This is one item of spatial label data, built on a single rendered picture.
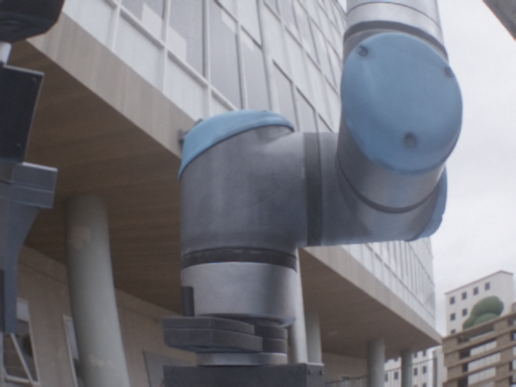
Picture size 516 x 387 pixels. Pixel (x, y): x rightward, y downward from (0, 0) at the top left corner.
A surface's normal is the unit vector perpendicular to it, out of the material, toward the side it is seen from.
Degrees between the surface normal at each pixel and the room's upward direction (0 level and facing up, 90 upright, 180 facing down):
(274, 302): 94
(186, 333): 90
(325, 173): 94
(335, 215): 134
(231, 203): 91
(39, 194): 113
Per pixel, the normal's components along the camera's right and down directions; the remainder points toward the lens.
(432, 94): -0.04, -0.25
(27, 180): 0.80, 0.13
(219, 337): 0.70, -0.23
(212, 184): -0.33, -0.29
